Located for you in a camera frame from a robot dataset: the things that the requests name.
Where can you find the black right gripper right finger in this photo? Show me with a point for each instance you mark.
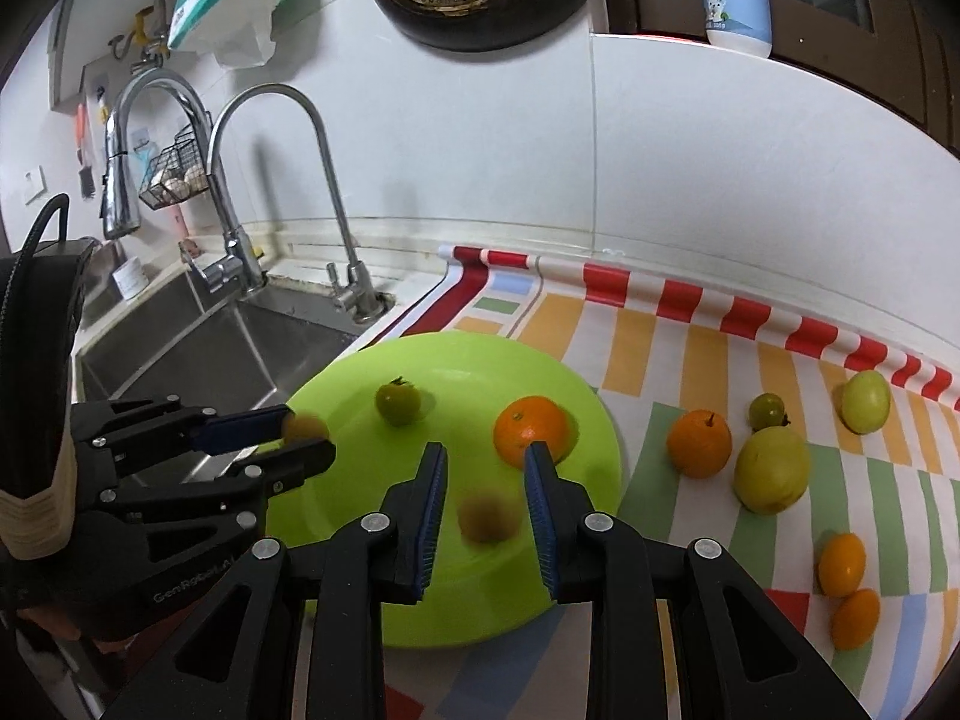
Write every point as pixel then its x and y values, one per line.
pixel 672 625

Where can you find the small orange citrus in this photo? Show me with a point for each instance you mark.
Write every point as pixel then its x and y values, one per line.
pixel 855 619

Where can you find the chrome tall pull-down faucet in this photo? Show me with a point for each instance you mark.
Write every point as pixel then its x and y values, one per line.
pixel 120 202

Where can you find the brown kiwi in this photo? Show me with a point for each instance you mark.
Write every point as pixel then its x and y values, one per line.
pixel 297 428
pixel 489 517

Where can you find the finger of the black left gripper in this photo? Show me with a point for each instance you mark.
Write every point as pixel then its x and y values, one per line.
pixel 246 486
pixel 148 432

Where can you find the black wire basket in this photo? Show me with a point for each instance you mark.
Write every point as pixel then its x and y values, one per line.
pixel 175 174

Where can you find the small green tomato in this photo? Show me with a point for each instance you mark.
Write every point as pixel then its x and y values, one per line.
pixel 767 410

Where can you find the dark green tomato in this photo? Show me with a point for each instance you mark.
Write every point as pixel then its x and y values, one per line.
pixel 398 402

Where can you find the large orange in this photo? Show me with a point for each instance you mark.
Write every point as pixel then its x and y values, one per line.
pixel 528 420

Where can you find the steel sink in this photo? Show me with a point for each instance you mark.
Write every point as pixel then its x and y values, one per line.
pixel 225 350

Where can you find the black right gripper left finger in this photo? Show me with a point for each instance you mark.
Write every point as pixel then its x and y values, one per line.
pixel 290 629

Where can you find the large yellow-green pomelo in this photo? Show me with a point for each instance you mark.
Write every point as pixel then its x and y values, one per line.
pixel 772 470

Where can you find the orange with stem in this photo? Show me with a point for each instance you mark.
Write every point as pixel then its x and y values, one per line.
pixel 699 444

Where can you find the lime green plate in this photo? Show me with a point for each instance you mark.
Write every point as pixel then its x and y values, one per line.
pixel 465 381

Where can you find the green apple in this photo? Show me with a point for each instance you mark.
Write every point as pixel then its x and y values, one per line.
pixel 865 402

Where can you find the colourful striped tablecloth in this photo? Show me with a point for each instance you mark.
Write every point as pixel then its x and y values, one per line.
pixel 825 460

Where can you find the yellow-orange citrus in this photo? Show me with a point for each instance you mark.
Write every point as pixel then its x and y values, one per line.
pixel 842 565

